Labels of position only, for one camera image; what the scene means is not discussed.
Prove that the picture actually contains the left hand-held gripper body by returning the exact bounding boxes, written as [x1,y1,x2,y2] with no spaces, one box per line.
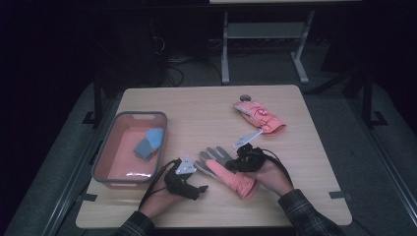
[163,154,202,200]

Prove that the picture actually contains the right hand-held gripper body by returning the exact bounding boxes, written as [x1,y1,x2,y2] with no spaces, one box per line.
[230,129,267,173]

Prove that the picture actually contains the pink glove with grey palm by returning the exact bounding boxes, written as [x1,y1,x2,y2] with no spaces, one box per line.
[193,146,260,202]

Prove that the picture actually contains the blue knit glove with dots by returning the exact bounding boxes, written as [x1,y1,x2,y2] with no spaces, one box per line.
[133,138,158,162]

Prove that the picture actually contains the pink plastic basket grey rim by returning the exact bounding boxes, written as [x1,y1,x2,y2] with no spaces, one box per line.
[91,110,169,190]

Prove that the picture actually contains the person's left hand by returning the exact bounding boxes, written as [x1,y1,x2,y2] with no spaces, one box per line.
[140,176,187,220]

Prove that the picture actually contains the person's right hand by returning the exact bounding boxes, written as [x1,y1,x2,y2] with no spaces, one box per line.
[248,157,295,198]

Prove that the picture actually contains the pink padded glove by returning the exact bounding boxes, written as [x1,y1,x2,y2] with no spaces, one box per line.
[232,99,287,138]

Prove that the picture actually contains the white metal stand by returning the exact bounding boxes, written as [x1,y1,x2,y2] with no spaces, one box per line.
[220,9,316,86]

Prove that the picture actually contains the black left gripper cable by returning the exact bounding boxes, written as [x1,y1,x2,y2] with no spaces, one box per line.
[138,158,182,210]

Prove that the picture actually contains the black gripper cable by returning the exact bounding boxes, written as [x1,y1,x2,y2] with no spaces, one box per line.
[138,158,182,210]
[261,147,295,189]

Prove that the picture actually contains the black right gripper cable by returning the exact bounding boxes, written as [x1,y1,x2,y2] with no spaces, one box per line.
[261,147,295,189]

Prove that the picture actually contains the black floor cables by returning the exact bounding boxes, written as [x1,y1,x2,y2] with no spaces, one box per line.
[149,35,224,89]

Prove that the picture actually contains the metal floor rail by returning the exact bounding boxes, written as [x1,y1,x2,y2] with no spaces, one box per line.
[40,96,123,236]
[346,96,417,228]

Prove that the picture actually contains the black upright post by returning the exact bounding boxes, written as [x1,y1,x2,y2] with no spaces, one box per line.
[361,67,388,130]
[81,70,103,128]

